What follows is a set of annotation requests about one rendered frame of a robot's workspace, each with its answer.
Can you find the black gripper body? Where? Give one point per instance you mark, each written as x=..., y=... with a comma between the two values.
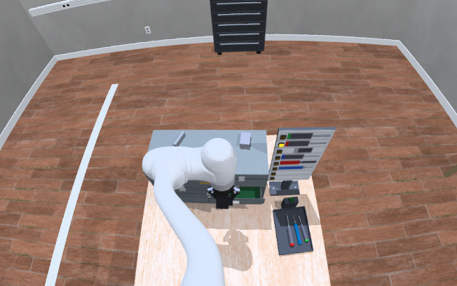
x=225, y=192

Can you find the grey screwdriver with green band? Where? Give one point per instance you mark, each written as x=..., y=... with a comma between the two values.
x=304, y=233

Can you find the pale blue block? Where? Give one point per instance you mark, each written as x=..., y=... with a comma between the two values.
x=245, y=139

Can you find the grey tool chest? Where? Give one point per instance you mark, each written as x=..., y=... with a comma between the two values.
x=252, y=163

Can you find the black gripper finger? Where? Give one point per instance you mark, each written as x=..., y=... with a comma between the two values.
x=210, y=191
x=234, y=193

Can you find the grey rectangular bar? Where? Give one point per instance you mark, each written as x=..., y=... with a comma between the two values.
x=178, y=140

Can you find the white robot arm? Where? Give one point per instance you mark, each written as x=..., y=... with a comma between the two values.
x=170, y=168

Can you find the hex screwdriver with red band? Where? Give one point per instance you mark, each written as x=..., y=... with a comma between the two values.
x=289, y=230

